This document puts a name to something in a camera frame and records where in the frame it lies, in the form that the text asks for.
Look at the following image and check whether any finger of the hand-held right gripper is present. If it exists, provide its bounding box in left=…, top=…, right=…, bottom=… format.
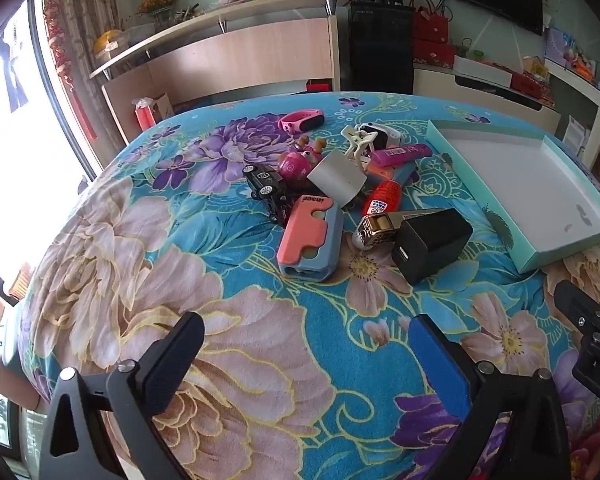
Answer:
left=554, top=280, right=600, bottom=346

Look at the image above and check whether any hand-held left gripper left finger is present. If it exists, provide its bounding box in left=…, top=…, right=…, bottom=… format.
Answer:
left=39, top=311, right=206, bottom=480

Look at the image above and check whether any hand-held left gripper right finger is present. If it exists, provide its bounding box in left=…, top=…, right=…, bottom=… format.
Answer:
left=408, top=314, right=573, bottom=480

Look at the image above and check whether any black charger block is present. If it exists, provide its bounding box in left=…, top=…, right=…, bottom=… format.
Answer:
left=391, top=207, right=475, bottom=286

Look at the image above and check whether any teal box lid tray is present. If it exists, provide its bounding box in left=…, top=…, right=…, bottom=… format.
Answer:
left=425, top=119, right=600, bottom=275

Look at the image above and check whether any gold patterned lighter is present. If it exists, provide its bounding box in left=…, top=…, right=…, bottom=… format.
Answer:
left=352, top=207, right=448, bottom=251

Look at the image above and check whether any red glue bottle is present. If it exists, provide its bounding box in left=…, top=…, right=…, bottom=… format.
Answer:
left=352, top=180, right=403, bottom=221

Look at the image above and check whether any pink blue plastic toy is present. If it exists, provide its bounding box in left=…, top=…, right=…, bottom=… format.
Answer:
left=276, top=192, right=343, bottom=281

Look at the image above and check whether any black toy car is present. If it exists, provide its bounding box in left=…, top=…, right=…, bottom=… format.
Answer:
left=242, top=162, right=296, bottom=226

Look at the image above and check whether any magenta lighter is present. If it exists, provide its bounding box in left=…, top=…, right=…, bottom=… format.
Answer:
left=370, top=142, right=432, bottom=167

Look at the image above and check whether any white hair clip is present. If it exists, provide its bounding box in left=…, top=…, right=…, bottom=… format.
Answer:
left=340, top=125, right=381, bottom=168

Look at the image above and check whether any white smart watch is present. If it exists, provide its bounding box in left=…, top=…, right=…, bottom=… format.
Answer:
left=356, top=121, right=406, bottom=148

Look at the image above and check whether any pink toy dog figure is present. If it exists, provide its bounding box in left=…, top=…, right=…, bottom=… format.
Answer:
left=277, top=136, right=328, bottom=183

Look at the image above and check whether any pink smart band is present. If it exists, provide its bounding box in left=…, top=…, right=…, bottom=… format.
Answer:
left=278, top=109, right=326, bottom=136

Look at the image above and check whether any floral blanket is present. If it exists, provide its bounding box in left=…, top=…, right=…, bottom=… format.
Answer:
left=5, top=91, right=600, bottom=480

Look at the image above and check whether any white desk calendar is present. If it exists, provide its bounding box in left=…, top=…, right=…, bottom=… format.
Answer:
left=562, top=115, right=593, bottom=156

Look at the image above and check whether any small red box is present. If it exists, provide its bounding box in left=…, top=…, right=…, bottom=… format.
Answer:
left=510, top=72, right=551, bottom=101

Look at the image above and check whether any red paper bag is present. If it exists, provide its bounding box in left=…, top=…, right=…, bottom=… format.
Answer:
left=134, top=94, right=173, bottom=128

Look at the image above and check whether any white flat box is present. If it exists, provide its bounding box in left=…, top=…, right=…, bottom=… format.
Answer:
left=452, top=55, right=513, bottom=88

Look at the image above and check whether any white television cabinet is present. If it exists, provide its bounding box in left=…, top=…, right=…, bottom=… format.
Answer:
left=412, top=62, right=563, bottom=133

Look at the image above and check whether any red gift box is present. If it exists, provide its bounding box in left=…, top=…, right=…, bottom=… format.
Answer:
left=412, top=37, right=456, bottom=68

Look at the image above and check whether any red gift bag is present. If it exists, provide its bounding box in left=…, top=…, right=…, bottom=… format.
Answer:
left=412, top=0, right=451, bottom=43

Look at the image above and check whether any wooden bar counter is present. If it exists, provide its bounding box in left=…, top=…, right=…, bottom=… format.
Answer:
left=89, top=0, right=353, bottom=133

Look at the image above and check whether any black mini fridge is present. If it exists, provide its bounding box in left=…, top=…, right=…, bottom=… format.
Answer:
left=340, top=0, right=415, bottom=95

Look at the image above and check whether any red hanging ornament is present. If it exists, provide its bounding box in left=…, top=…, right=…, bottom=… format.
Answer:
left=42, top=0, right=98, bottom=141

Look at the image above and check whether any yellow lidded container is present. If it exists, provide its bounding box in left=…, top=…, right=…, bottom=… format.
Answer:
left=94, top=30, right=123, bottom=56

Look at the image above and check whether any beige curtain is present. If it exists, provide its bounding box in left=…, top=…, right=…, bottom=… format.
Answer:
left=45, top=0, right=126, bottom=86

